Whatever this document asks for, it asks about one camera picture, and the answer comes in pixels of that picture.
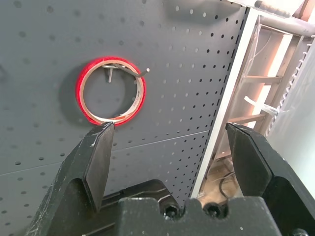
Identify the red tape roll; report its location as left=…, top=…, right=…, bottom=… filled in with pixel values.
left=75, top=57, right=147, bottom=127

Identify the white pegboard frame post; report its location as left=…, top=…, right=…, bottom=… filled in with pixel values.
left=190, top=7, right=261, bottom=200

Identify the wooden rack frame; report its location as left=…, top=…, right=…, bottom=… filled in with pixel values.
left=209, top=14, right=306, bottom=177

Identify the grey metal pegboard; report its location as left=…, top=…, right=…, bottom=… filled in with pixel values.
left=0, top=0, right=249, bottom=236

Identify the black floor cable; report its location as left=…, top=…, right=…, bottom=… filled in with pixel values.
left=219, top=172, right=238, bottom=199

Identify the grey metal pipe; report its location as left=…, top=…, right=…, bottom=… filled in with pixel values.
left=254, top=0, right=315, bottom=37

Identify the white toothed strip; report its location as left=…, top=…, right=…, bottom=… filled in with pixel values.
left=267, top=36, right=315, bottom=135

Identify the metal peg hook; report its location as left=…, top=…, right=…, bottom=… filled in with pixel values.
left=102, top=64, right=151, bottom=83

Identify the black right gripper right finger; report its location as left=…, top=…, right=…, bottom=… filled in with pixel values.
left=225, top=122, right=315, bottom=236

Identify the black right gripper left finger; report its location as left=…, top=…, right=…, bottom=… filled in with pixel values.
left=26, top=121, right=116, bottom=236

